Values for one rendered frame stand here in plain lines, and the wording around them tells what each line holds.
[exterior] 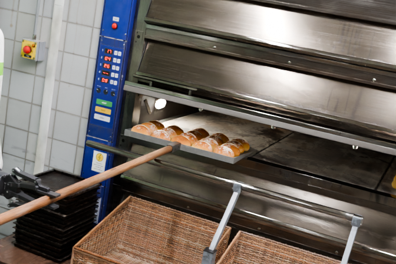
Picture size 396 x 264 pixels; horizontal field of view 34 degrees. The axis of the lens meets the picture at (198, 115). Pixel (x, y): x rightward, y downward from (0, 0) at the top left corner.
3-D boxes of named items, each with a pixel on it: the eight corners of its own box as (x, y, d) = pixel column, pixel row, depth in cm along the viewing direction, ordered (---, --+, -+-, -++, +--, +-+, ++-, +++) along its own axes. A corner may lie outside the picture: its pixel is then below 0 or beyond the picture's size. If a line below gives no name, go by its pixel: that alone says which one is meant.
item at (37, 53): (27, 56, 335) (30, 38, 333) (43, 60, 332) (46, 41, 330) (19, 57, 328) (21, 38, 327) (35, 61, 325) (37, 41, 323)
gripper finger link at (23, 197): (6, 188, 203) (5, 192, 204) (34, 204, 200) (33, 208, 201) (14, 185, 207) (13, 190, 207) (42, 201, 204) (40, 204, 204)
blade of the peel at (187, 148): (233, 164, 283) (234, 158, 283) (124, 135, 302) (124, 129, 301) (256, 149, 317) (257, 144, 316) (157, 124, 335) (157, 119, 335)
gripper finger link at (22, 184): (14, 184, 207) (14, 179, 207) (43, 187, 203) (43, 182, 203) (6, 186, 203) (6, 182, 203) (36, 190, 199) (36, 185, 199)
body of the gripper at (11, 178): (4, 166, 210) (27, 174, 207) (1, 191, 212) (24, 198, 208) (-11, 171, 203) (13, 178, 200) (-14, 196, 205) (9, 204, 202)
